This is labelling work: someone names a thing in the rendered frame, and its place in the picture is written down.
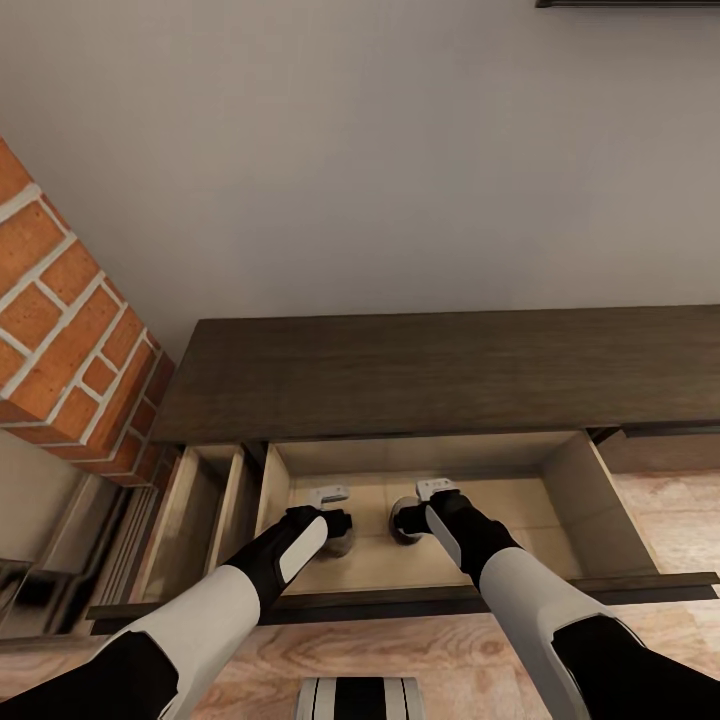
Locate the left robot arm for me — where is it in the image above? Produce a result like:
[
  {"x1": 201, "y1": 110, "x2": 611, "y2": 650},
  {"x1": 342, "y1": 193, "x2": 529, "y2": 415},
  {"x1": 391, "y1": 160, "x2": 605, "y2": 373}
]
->
[{"x1": 0, "y1": 485, "x2": 353, "y2": 720}]

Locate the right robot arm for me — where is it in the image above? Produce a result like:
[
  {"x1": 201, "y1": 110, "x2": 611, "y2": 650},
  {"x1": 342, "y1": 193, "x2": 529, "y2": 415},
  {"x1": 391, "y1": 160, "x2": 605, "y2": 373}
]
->
[{"x1": 393, "y1": 478, "x2": 720, "y2": 720}]

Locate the robot trunk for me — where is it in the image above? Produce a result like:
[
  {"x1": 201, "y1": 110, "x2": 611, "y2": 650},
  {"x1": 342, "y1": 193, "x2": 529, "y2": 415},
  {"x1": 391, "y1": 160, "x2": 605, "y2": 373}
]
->
[{"x1": 292, "y1": 676, "x2": 428, "y2": 720}]

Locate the pillar candle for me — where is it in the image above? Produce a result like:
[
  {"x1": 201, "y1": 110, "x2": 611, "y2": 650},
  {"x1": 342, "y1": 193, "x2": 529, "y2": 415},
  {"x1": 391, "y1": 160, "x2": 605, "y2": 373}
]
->
[
  {"x1": 320, "y1": 518, "x2": 355, "y2": 559},
  {"x1": 389, "y1": 497, "x2": 423, "y2": 545}
]

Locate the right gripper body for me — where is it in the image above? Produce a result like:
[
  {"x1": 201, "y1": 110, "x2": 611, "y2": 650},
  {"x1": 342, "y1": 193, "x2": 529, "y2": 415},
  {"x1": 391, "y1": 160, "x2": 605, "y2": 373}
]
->
[{"x1": 399, "y1": 503, "x2": 431, "y2": 534}]

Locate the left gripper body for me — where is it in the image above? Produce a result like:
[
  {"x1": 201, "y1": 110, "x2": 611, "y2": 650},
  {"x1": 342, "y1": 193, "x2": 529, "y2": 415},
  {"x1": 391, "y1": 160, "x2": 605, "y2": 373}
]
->
[{"x1": 316, "y1": 508, "x2": 347, "y2": 539}]

